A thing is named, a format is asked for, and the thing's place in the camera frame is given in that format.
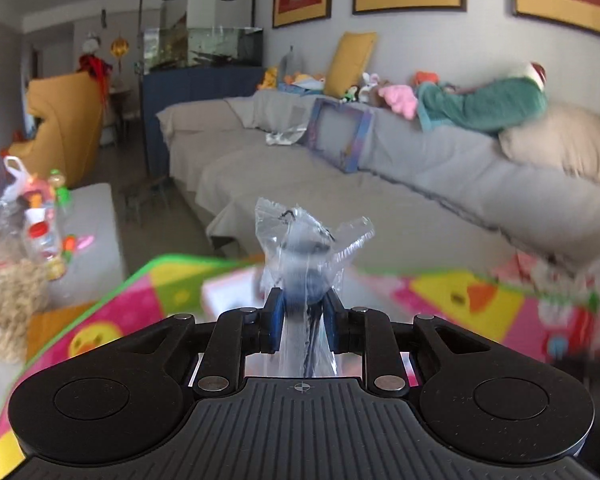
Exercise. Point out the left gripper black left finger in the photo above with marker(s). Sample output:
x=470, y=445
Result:
x=236, y=334

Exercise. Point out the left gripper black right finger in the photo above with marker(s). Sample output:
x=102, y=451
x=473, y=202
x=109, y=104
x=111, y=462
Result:
x=369, y=334

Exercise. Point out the clear plastic bag with item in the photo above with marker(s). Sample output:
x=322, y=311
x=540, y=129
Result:
x=305, y=260

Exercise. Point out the pink cardboard box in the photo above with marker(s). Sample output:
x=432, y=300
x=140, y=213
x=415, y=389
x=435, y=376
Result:
x=242, y=288

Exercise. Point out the grey fabric sofa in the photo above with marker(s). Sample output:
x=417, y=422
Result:
x=448, y=197

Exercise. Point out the colourful cartoon play mat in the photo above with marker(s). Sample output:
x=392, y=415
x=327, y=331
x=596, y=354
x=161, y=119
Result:
x=112, y=396

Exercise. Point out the small jar with red lid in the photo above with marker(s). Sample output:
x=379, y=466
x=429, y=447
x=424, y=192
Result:
x=45, y=242

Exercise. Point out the glass jar of peanuts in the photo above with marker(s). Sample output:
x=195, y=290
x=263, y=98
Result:
x=23, y=287

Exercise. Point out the pink plush toy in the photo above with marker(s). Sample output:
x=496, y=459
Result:
x=401, y=99

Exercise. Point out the green toy bottle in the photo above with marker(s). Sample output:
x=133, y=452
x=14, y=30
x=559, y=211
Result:
x=58, y=182

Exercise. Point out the dark blue aquarium cabinet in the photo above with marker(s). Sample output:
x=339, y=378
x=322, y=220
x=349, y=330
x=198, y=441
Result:
x=189, y=99

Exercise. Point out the teal plush toy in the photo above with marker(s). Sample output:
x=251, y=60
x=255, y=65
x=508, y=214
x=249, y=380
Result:
x=502, y=104

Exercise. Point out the yellow pillow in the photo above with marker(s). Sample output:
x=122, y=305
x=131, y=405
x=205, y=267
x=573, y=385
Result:
x=349, y=62

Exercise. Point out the yellow armchair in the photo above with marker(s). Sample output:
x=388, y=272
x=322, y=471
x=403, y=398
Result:
x=70, y=112

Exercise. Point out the glass aquarium tank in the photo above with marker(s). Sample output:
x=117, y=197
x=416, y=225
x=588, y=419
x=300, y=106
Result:
x=218, y=46

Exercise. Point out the beige cushion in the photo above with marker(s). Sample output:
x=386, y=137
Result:
x=566, y=137

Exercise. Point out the purple picture frame box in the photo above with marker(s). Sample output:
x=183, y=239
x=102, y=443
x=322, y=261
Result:
x=337, y=133

